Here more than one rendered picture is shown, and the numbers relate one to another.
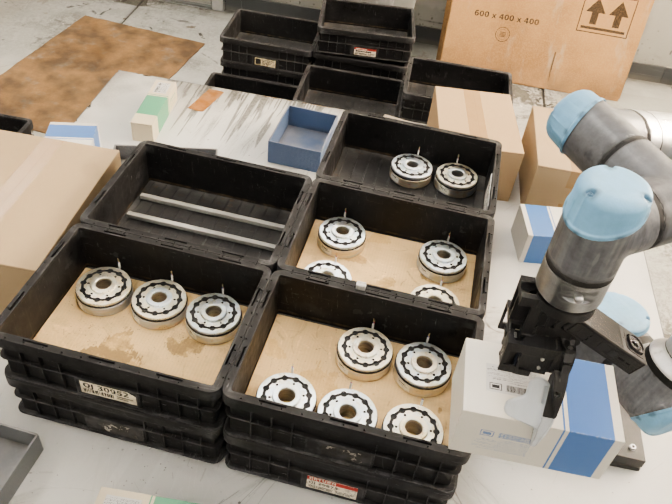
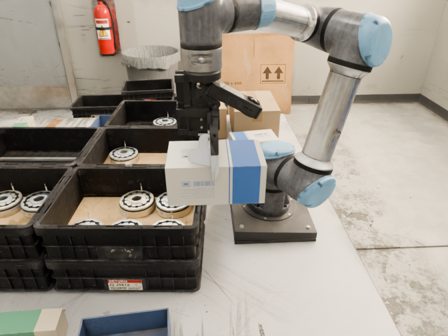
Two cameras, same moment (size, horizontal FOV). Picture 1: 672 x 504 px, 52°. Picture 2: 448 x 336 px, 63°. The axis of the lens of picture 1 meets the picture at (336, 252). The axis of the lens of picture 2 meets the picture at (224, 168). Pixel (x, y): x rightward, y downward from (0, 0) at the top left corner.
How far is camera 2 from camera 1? 43 cm
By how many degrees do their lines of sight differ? 14
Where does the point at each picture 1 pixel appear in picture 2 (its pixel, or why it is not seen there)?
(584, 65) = not seen: hidden behind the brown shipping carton
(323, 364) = (112, 215)
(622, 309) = (279, 145)
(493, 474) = (231, 260)
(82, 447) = not seen: outside the picture
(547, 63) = not seen: hidden behind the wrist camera
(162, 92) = (24, 121)
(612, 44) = (279, 87)
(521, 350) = (185, 114)
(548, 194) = (245, 127)
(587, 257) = (195, 25)
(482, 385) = (178, 157)
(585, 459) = (250, 188)
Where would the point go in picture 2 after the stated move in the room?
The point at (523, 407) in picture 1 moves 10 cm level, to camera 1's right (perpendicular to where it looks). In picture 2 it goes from (199, 155) to (250, 151)
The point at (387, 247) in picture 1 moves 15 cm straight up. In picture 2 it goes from (153, 157) to (149, 121)
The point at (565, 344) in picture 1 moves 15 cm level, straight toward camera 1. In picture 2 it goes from (211, 106) to (177, 138)
